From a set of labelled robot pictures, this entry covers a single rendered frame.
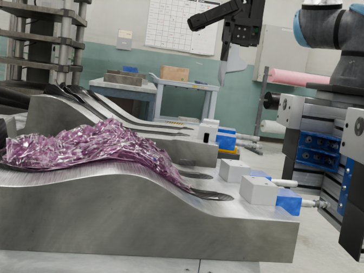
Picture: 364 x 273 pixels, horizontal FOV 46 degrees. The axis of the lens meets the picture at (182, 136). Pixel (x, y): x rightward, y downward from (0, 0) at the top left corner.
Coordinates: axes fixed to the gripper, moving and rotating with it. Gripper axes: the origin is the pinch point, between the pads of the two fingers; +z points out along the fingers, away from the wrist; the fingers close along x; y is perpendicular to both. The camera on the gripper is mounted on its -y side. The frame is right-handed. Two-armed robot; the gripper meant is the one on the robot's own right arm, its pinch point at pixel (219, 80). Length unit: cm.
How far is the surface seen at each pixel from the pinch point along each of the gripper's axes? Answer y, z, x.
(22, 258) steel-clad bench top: -17, 21, -57
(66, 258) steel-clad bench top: -13, 21, -55
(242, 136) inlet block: 6.9, 11.7, -0.6
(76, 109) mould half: -26.1, 9.0, -17.6
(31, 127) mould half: -34.8, 13.9, -17.7
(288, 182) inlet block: 14.3, 15.0, -25.8
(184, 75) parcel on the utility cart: -66, 5, 579
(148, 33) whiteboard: -138, -55, 621
